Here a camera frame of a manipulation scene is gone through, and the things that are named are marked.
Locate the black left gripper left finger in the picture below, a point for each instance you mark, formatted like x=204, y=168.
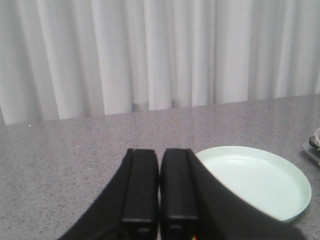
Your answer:
x=127, y=208

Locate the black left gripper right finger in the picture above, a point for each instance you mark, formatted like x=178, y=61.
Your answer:
x=197, y=206

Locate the translucent white vermicelli bundle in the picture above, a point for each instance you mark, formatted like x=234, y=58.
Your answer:
x=317, y=137

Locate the light green round plate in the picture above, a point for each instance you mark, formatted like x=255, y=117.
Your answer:
x=263, y=179

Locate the black silver kitchen scale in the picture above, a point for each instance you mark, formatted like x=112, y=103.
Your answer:
x=312, y=149

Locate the white pleated curtain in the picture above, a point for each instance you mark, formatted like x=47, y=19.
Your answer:
x=62, y=59

